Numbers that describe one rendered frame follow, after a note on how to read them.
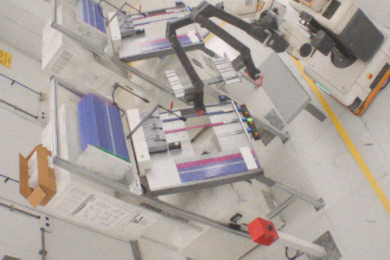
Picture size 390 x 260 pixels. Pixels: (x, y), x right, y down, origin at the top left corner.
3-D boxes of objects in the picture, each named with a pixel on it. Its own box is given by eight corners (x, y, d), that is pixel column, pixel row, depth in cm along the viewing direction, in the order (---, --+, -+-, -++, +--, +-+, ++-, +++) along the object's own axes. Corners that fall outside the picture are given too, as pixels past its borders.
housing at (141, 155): (138, 123, 346) (137, 108, 337) (152, 174, 310) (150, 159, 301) (127, 125, 344) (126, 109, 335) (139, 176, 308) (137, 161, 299)
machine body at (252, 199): (262, 161, 408) (211, 133, 372) (290, 224, 357) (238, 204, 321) (209, 205, 431) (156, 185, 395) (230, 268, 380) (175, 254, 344)
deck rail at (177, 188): (262, 174, 309) (262, 168, 305) (262, 176, 308) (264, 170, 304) (150, 194, 296) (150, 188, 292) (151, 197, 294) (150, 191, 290)
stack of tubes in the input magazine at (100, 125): (118, 106, 330) (87, 90, 314) (129, 161, 292) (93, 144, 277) (108, 119, 334) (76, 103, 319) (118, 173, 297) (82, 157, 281)
